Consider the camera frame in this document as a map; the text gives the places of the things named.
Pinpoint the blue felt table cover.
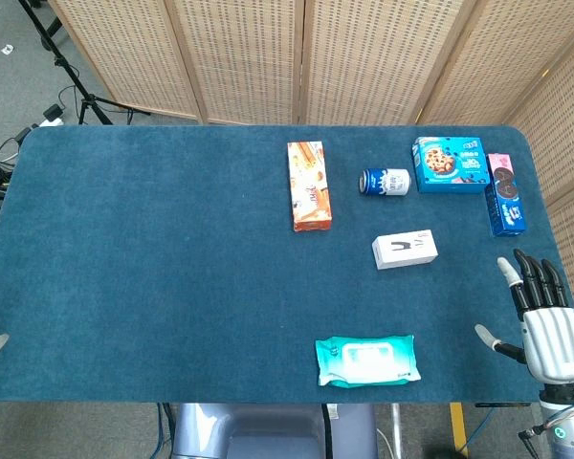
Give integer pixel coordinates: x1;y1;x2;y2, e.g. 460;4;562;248
0;124;574;405

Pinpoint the black tripod stand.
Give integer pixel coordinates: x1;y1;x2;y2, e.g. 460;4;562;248
17;0;151;126

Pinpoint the white small box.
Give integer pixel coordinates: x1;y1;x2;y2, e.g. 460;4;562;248
371;229;439;271

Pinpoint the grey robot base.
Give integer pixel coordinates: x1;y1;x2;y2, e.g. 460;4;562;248
170;403;379;459

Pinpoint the teal wet wipes pack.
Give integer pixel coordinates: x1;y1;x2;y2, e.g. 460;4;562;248
314;334;422;387

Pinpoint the blue and white can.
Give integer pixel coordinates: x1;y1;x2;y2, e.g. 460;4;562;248
358;167;412;198

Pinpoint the orange wafer roll box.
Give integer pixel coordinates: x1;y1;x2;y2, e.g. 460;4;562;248
287;141;333;233

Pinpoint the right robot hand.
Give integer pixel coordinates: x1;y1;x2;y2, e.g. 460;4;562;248
474;248;574;385

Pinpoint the blue and pink sandwich cookie box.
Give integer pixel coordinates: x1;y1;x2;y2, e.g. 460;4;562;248
484;153;528;238

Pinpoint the woven bamboo folding screen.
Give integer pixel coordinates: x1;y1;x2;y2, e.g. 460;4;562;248
47;0;574;459

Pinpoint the blue chocolate chip cookie box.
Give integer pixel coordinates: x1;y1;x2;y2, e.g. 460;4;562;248
411;136;492;194

